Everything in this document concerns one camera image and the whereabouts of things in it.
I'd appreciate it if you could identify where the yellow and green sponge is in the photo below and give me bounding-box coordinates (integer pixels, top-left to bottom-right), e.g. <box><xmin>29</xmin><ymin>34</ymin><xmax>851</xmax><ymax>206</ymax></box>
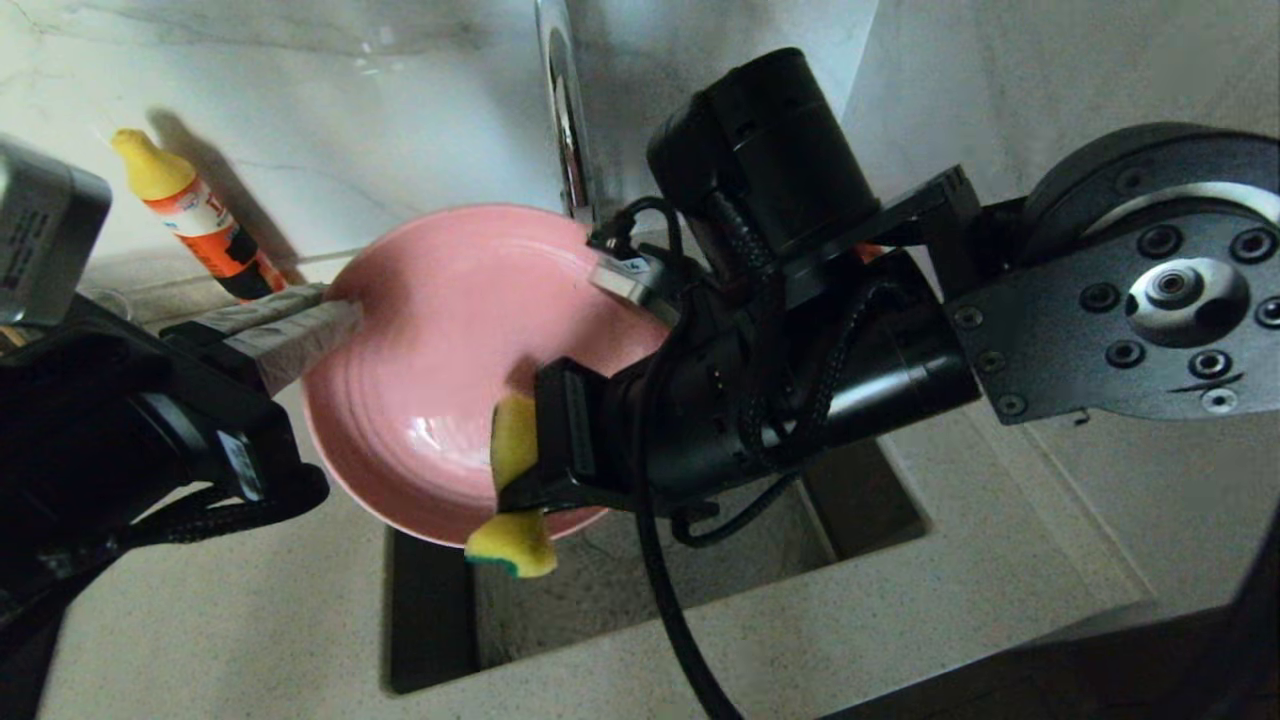
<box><xmin>465</xmin><ymin>390</ymin><xmax>561</xmax><ymax>579</ymax></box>

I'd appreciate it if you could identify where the orange detergent bottle yellow cap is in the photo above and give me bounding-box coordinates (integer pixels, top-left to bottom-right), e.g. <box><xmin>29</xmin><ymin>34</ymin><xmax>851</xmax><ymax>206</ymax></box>
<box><xmin>110</xmin><ymin>128</ymin><xmax>291</xmax><ymax>301</ymax></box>

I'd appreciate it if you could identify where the pink round plate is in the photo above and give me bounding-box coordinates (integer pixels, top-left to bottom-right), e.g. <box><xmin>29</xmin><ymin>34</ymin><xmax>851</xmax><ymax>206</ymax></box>
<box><xmin>300</xmin><ymin>203</ymin><xmax>671</xmax><ymax>549</ymax></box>

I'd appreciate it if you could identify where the stainless steel sink basin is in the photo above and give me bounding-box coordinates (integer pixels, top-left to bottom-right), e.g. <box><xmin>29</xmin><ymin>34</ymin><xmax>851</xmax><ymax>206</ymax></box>
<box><xmin>385</xmin><ymin>440</ymin><xmax>931</xmax><ymax>696</ymax></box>

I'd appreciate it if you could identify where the chrome kitchen faucet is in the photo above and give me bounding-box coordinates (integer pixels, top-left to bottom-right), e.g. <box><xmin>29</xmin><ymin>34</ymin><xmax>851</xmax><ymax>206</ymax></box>
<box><xmin>535</xmin><ymin>0</ymin><xmax>603</xmax><ymax>229</ymax></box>

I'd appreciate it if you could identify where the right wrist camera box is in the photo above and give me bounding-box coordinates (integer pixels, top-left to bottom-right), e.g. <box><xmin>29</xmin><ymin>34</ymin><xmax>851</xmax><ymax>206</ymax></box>
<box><xmin>588</xmin><ymin>250</ymin><xmax>686</xmax><ymax>329</ymax></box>

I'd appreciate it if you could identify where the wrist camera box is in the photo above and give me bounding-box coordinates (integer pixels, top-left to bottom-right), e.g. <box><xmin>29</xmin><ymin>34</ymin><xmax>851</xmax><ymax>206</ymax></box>
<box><xmin>0</xmin><ymin>135</ymin><xmax>113</xmax><ymax>326</ymax></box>
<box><xmin>588</xmin><ymin>250</ymin><xmax>686</xmax><ymax>329</ymax></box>

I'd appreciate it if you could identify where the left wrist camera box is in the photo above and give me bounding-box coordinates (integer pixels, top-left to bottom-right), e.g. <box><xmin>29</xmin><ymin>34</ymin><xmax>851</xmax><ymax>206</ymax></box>
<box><xmin>0</xmin><ymin>135</ymin><xmax>113</xmax><ymax>326</ymax></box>

